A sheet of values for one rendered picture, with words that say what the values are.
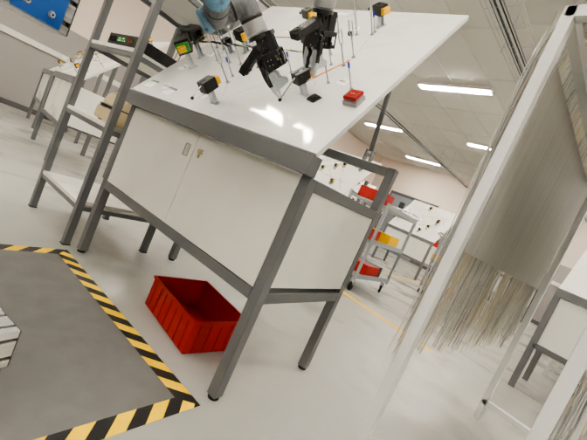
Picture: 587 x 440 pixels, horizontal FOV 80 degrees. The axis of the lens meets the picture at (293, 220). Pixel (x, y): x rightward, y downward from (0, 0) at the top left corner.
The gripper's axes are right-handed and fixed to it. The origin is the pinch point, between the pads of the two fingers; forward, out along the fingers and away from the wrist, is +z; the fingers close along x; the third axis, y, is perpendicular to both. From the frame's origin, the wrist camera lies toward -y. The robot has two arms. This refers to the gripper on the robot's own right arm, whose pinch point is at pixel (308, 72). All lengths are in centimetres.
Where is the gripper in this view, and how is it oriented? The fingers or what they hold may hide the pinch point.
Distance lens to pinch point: 138.0
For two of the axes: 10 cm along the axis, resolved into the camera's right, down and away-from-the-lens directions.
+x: -5.5, -5.2, 6.5
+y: 8.2, -2.1, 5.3
